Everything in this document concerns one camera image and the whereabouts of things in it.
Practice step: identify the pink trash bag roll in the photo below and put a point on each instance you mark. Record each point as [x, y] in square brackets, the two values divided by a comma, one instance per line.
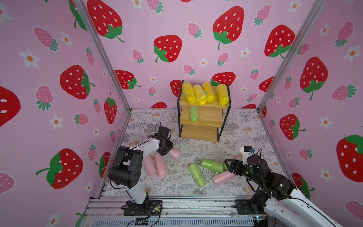
[149, 165]
[175, 153]
[223, 177]
[161, 166]

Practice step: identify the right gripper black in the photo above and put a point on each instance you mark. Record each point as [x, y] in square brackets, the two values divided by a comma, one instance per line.
[238, 167]

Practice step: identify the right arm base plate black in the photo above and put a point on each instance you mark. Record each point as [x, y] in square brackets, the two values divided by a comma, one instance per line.
[249, 207]

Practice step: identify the yellow trash bag roll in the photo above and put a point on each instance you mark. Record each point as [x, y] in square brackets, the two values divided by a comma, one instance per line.
[188, 91]
[222, 94]
[209, 91]
[200, 94]

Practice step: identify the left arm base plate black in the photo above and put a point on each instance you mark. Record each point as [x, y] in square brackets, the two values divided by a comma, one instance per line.
[152, 208]

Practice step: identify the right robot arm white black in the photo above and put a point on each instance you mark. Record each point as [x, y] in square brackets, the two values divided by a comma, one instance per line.
[277, 196]

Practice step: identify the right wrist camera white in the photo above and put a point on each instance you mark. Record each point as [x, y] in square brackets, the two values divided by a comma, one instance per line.
[246, 152]

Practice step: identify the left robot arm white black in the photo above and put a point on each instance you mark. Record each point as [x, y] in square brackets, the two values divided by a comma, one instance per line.
[125, 170]

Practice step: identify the wooden shelf black metal frame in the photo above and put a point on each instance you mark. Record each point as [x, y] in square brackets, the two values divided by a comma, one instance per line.
[212, 117]

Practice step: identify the green trash bag roll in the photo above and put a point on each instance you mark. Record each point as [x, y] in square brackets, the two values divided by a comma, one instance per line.
[197, 175]
[215, 166]
[194, 114]

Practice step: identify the aluminium rail frame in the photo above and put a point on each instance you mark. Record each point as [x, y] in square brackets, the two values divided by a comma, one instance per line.
[176, 212]

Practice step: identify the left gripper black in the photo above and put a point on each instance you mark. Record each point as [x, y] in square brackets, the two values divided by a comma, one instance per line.
[170, 145]

